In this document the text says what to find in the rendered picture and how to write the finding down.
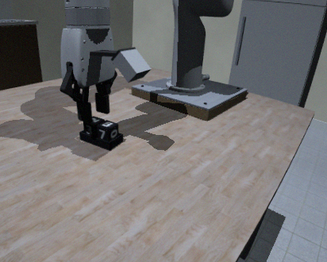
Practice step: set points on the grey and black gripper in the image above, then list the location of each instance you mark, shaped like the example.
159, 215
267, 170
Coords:
77, 65

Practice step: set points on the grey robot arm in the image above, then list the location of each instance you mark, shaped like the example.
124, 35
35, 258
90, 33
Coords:
188, 47

